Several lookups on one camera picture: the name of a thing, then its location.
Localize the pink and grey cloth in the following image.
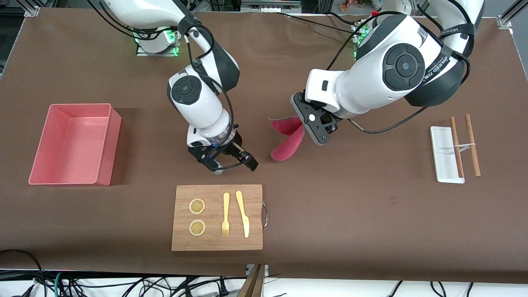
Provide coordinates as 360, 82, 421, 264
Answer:
268, 115, 306, 162

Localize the yellow plastic fork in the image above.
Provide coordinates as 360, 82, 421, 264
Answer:
222, 192, 230, 237

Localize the yellow plastic knife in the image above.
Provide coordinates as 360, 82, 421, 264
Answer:
236, 190, 250, 238

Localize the wooden cutting board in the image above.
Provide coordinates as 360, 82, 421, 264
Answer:
171, 184, 269, 252

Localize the white rectangular tray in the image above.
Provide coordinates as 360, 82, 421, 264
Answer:
430, 126, 465, 184

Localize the wooden plank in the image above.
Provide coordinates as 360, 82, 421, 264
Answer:
237, 264, 266, 297

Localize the grey metal box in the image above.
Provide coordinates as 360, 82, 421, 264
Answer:
241, 0, 302, 13

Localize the pink plastic bin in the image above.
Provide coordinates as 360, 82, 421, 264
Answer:
28, 103, 123, 187

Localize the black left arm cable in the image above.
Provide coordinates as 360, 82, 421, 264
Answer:
326, 10, 471, 135

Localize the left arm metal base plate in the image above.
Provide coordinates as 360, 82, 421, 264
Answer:
351, 21, 370, 50

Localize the black cable on table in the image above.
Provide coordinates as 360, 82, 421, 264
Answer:
272, 12, 359, 35

